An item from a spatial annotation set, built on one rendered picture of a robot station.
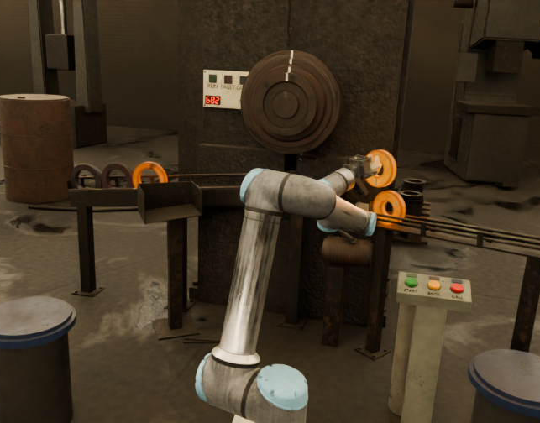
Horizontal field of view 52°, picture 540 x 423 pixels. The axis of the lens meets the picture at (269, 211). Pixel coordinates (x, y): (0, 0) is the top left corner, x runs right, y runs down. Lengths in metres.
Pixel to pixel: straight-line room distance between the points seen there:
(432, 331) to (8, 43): 9.80
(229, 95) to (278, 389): 1.61
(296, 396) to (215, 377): 0.26
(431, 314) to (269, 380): 0.63
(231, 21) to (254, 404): 1.83
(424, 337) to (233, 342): 0.69
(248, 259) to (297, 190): 0.25
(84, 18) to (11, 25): 3.31
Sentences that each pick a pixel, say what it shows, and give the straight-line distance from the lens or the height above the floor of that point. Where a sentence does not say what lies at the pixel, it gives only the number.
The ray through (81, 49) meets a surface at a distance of 7.81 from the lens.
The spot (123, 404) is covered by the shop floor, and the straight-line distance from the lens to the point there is 2.34.
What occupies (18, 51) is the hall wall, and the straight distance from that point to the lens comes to 10.88.
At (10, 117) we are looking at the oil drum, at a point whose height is 0.73.
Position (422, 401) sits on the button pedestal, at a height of 0.17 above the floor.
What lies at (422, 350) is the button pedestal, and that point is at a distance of 2.04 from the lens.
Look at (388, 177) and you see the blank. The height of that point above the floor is 0.87.
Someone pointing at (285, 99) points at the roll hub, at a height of 1.14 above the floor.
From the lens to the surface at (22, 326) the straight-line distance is 2.04.
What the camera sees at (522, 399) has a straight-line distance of 1.79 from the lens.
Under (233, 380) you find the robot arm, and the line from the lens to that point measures 1.70.
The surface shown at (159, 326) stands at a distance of 2.86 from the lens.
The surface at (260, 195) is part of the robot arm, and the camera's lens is 1.61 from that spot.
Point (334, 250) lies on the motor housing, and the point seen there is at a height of 0.49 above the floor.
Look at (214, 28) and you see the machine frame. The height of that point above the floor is 1.44.
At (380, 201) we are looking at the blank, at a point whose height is 0.73.
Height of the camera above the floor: 1.34
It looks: 16 degrees down
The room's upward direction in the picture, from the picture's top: 3 degrees clockwise
